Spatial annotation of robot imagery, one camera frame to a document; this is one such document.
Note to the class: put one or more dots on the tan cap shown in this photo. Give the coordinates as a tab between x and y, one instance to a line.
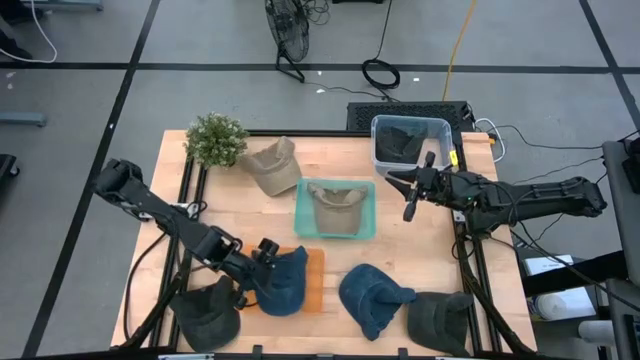
275	170
337	212

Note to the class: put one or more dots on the small green potted plant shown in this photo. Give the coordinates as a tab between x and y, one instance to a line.
216	139

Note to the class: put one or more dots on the orange translucent plastic bin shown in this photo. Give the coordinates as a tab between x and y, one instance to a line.
316	280

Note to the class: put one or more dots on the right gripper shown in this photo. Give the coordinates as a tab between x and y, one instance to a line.
445	187

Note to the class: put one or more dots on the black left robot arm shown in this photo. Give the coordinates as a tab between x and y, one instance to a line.
150	205

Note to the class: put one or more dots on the silver mounting bracket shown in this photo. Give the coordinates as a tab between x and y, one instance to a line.
187	209
460	216

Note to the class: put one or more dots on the yellow tag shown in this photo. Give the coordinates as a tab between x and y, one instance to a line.
453	158

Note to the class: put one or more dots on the black computer case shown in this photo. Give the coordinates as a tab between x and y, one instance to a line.
360	110

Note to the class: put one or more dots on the clear plastic bin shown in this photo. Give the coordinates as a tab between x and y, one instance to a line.
440	132

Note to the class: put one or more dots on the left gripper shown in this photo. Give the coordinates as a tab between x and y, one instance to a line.
247	275

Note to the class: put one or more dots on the white box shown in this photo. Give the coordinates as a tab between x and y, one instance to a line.
547	265

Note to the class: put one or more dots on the black cap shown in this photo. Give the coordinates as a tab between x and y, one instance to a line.
205	317
400	145
437	325

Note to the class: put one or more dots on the grey floor bar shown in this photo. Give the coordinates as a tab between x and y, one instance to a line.
22	118

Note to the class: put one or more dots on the white paper roll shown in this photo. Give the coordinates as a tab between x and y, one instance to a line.
565	304

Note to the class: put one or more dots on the green translucent plastic bin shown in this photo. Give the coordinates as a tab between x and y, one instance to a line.
302	220

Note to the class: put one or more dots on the dark blue denim cap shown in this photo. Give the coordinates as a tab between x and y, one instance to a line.
370	300
287	285

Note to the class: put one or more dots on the black table clamp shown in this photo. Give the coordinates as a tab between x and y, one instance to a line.
402	353
257	351

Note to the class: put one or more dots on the person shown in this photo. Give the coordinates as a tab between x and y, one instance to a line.
15	12

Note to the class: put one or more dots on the black aluminium table frame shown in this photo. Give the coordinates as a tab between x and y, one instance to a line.
300	133

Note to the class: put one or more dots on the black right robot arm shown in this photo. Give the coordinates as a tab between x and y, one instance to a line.
550	197

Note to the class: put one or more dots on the black floor fan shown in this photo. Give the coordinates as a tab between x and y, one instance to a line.
290	25

